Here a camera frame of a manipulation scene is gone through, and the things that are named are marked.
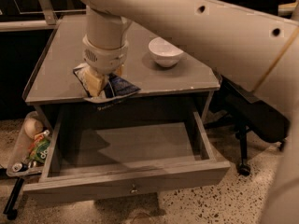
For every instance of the blue chip bag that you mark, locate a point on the blue chip bag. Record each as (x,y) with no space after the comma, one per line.
(115,90)

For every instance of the white bowl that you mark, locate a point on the white bowl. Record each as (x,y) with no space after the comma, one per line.
(164,53)

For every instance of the black office chair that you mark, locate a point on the black office chair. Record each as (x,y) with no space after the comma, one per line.
(257,116)

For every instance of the grey metal rail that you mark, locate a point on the grey metal rail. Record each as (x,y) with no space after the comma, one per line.
(24,15)

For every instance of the soda can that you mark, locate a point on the soda can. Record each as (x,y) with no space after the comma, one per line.
(19,167)

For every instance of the metal drawer knob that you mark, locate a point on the metal drawer knob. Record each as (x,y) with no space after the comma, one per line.
(134,189)

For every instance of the black caster leg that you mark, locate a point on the black caster leg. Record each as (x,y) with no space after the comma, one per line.
(9,210)

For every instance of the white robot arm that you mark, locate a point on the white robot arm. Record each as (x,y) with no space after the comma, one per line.
(257,51)

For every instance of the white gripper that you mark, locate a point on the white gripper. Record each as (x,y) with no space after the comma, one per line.
(105,59)

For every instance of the green snack packet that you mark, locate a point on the green snack packet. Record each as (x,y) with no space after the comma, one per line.
(38,151)

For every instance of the beige round ball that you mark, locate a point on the beige round ball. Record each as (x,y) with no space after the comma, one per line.
(33,127)

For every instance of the clear plastic side bin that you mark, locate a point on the clear plastic side bin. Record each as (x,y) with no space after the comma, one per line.
(21,149)

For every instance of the open grey top drawer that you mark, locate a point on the open grey top drawer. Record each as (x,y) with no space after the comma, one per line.
(94,158)

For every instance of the grey cabinet table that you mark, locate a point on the grey cabinet table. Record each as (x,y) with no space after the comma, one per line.
(53,81)

